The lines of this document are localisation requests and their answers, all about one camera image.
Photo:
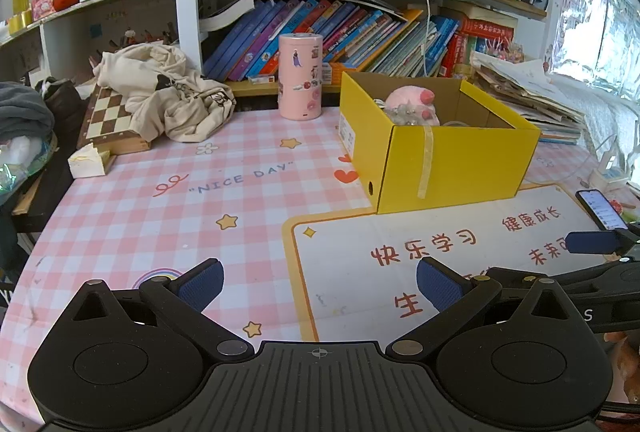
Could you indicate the silver foil sheet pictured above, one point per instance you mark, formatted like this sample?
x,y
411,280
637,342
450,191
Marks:
x,y
600,42

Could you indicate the pink checked desktop mat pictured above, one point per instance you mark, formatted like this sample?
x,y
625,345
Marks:
x,y
150,222

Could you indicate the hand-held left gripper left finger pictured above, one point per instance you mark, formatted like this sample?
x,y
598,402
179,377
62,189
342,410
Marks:
x,y
202,284

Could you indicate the cream wedge block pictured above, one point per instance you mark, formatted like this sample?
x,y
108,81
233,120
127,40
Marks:
x,y
87,164

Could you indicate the dark brown bag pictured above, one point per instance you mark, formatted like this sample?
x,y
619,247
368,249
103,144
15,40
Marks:
x,y
62,102

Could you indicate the iridescent plastic bag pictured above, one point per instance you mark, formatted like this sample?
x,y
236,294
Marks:
x,y
20,167

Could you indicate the thick black-covered book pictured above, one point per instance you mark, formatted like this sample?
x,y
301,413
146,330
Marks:
x,y
230,12

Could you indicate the black smartphone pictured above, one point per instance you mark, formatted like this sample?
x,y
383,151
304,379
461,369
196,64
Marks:
x,y
600,207

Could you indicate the beige cloth bag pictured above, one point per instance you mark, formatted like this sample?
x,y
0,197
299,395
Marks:
x,y
165,112

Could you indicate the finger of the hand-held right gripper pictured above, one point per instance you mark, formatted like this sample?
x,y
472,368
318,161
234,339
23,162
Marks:
x,y
575,279
592,242

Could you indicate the pink plush toy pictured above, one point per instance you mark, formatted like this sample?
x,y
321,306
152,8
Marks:
x,y
407,97

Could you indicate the dark grey cloth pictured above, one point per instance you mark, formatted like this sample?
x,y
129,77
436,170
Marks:
x,y
25,112

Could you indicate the row of colourful books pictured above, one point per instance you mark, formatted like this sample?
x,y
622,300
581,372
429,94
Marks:
x,y
375,32

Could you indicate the white plastic stand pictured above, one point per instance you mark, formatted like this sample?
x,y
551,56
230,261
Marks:
x,y
610,172

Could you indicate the stack of papers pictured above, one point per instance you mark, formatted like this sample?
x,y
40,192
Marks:
x,y
525,97

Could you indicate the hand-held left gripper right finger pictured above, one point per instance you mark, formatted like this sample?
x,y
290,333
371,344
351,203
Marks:
x,y
440,284

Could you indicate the pink cylindrical can with stickers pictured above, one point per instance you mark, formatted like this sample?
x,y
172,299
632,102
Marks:
x,y
300,82

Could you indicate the wooden chessboard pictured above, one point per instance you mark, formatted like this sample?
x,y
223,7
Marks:
x,y
107,122

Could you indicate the person's right hand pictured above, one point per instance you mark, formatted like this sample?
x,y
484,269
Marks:
x,y
625,354

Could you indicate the white yellow-edged study mat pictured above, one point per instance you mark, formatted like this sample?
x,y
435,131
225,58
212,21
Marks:
x,y
350,237

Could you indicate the yellow cardboard box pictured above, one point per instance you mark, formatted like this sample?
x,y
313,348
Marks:
x,y
450,172

